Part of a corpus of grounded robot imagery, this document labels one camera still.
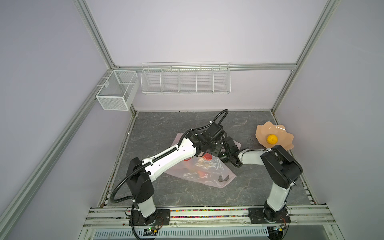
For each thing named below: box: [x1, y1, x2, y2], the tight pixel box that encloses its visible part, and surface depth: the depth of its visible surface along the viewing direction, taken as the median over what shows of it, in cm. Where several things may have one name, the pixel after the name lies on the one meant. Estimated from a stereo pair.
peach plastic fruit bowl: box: [255, 121, 294, 151], surface depth 105 cm
